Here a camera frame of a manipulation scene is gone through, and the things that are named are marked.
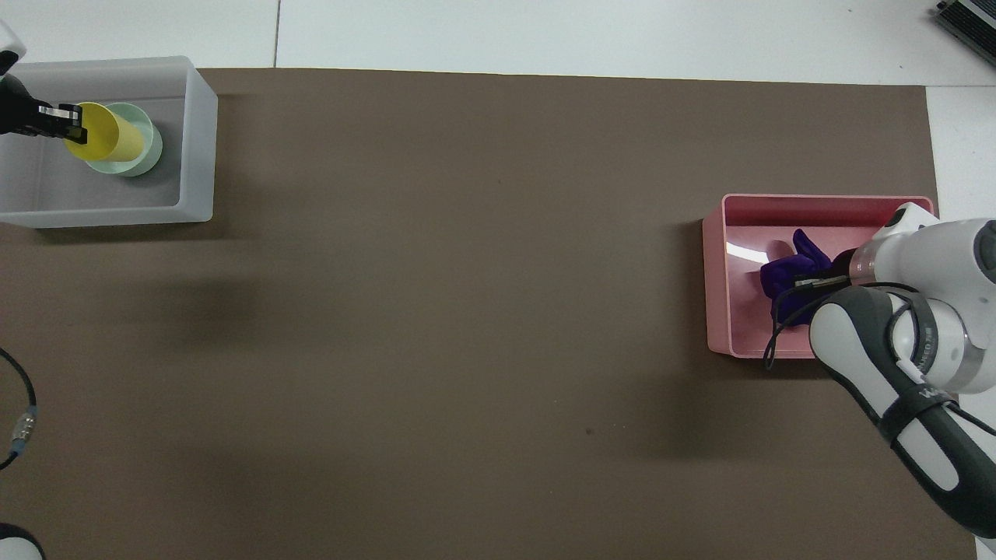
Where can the translucent grey plastic box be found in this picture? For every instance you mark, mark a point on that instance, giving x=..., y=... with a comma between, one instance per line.
x=198, y=155

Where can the pink plastic box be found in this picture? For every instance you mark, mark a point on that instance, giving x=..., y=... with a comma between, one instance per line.
x=739, y=311

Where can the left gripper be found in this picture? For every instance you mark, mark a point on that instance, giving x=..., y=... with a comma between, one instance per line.
x=14, y=109

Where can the yellow plastic cup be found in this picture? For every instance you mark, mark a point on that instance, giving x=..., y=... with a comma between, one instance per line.
x=117, y=136

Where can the grey ribbed metal device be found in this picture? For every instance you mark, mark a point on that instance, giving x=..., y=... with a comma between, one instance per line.
x=971, y=17

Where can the light green plastic cup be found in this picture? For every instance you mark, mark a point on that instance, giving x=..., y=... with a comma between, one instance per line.
x=152, y=151

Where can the purple cloth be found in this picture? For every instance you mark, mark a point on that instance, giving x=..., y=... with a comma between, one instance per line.
x=782, y=276

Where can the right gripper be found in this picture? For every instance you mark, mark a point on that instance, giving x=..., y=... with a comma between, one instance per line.
x=844, y=264

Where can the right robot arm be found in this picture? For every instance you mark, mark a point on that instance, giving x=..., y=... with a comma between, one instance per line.
x=957, y=257

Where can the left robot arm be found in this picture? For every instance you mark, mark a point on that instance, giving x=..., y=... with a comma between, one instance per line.
x=6, y=40

